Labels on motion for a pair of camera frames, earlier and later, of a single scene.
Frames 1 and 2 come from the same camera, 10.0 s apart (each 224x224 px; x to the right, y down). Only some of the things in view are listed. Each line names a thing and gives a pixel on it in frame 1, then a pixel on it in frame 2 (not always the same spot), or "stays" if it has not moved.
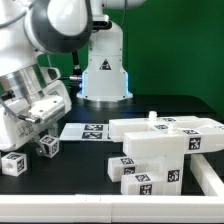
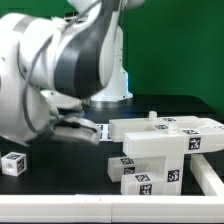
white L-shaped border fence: [207, 207] stays
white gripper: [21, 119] to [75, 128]
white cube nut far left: [14, 164] stays
